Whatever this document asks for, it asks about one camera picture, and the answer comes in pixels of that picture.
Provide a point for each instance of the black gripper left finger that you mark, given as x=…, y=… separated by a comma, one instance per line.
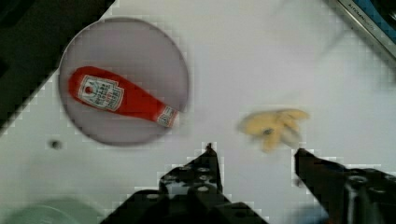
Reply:
x=188, y=194

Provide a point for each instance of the red ketchup bottle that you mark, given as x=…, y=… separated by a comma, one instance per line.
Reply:
x=107, y=91

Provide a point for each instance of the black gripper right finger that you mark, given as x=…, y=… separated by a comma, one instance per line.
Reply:
x=349, y=195

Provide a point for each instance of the green perforated colander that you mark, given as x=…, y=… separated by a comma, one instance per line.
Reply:
x=63, y=211

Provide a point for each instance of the yellow plush peeled banana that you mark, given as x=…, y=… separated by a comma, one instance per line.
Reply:
x=274, y=127

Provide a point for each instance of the grey round plate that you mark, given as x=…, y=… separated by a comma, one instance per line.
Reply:
x=137, y=51

